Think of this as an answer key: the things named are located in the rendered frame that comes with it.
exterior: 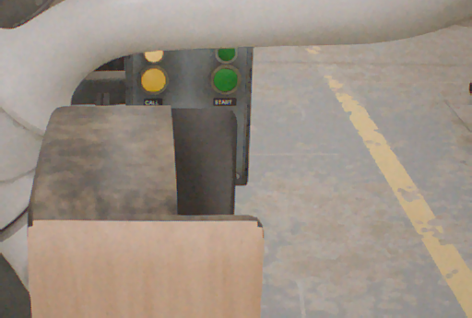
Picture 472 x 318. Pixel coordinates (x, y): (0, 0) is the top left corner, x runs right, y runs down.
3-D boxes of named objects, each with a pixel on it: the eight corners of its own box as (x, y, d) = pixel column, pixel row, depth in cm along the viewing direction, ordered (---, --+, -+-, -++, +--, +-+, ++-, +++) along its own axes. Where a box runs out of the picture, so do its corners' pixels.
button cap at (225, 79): (212, 88, 121) (213, 65, 120) (236, 88, 122) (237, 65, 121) (213, 91, 120) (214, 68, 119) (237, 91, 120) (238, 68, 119)
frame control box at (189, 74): (93, 159, 148) (91, -2, 139) (230, 158, 150) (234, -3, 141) (88, 230, 126) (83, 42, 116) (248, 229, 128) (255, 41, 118)
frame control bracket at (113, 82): (56, 97, 133) (56, 70, 132) (189, 95, 135) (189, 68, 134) (54, 106, 130) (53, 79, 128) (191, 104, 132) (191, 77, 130)
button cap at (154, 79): (141, 88, 120) (141, 65, 119) (164, 88, 121) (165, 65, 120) (141, 92, 119) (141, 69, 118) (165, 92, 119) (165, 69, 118)
